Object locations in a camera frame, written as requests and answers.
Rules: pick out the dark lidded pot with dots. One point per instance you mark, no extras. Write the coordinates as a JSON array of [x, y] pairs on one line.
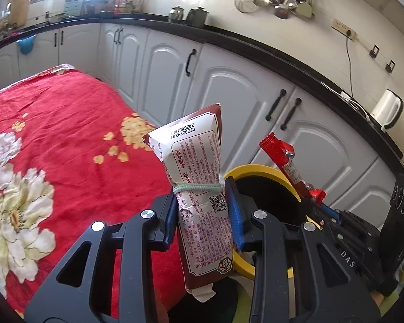
[[197, 17]]

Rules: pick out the white electric kettle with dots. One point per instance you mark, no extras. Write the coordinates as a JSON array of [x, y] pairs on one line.
[[387, 109]]

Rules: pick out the beige wall power outlet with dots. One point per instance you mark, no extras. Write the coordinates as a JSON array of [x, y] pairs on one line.
[[343, 28]]

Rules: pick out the black kitchen countertop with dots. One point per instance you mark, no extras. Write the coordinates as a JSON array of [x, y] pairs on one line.
[[256, 42]]

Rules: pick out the white lower cabinets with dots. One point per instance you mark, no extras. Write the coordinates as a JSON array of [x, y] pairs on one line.
[[222, 84]]

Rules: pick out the teal drawer organiser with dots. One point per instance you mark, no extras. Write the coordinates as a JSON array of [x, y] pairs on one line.
[[73, 8]]

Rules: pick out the dark cloth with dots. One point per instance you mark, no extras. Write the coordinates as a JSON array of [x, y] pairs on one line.
[[222, 302]]

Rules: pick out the black wall hook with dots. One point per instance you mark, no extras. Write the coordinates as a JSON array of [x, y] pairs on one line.
[[390, 66], [374, 51]]

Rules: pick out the steel spatula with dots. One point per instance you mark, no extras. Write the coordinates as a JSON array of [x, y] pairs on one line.
[[304, 10]]

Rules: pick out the wooden cutting board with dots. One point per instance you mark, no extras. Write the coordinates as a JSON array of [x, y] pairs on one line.
[[20, 3]]

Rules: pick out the red floral blanket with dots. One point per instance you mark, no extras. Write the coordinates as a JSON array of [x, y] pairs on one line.
[[70, 124]]

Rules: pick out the red stick packet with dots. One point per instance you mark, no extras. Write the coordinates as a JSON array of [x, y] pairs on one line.
[[289, 165]]

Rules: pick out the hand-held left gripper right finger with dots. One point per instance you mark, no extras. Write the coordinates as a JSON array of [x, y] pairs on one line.
[[234, 215]]

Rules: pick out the yellow-rimmed bin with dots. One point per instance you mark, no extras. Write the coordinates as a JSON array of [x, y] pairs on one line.
[[256, 171]]

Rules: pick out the large steel ladle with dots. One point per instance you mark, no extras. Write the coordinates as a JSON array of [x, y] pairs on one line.
[[282, 12]]

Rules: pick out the brown white snack packet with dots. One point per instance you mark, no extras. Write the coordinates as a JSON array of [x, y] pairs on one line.
[[195, 148]]

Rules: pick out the group of condiment bottles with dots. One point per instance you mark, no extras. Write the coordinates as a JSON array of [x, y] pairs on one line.
[[128, 5]]

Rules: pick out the steel teapot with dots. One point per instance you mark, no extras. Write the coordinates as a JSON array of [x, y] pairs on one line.
[[176, 14]]

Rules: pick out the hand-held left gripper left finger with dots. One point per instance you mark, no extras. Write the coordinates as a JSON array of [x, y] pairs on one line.
[[170, 222]]

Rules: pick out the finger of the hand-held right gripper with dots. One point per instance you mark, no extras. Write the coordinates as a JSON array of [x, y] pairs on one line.
[[353, 227], [319, 215]]

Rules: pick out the yellow-green cloth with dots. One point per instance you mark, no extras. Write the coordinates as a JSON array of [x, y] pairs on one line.
[[245, 306]]

